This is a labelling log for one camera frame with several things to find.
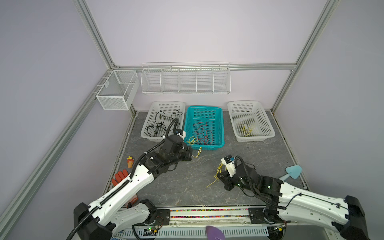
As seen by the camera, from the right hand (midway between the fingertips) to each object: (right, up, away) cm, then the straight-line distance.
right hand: (217, 176), depth 73 cm
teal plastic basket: (-5, +23, +37) cm, 44 cm away
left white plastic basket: (-33, +39, +42) cm, 66 cm away
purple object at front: (-2, -26, -3) cm, 27 cm away
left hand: (-13, +12, 0) cm, 17 cm away
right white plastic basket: (+31, +28, +41) cm, 58 cm away
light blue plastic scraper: (+49, -2, +16) cm, 51 cm away
